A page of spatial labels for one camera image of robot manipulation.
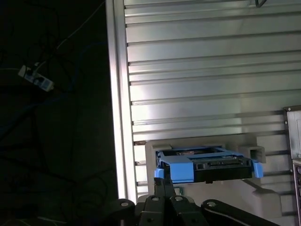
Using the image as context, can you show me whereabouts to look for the grey parts rack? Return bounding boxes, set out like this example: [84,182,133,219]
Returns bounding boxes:
[143,131,286,218]

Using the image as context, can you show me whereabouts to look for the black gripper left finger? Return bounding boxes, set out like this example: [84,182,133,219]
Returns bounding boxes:
[112,177,169,226]

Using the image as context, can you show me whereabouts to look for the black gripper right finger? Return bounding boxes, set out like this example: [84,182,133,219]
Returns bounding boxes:
[164,179,283,226]

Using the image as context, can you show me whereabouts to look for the white power strip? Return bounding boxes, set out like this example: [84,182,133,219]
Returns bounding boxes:
[18,65,55,92]

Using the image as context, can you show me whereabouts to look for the black open PC case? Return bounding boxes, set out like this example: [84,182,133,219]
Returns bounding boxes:
[282,105,301,226]

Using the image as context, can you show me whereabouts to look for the hard disk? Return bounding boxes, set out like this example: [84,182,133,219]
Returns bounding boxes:
[154,145,264,185]

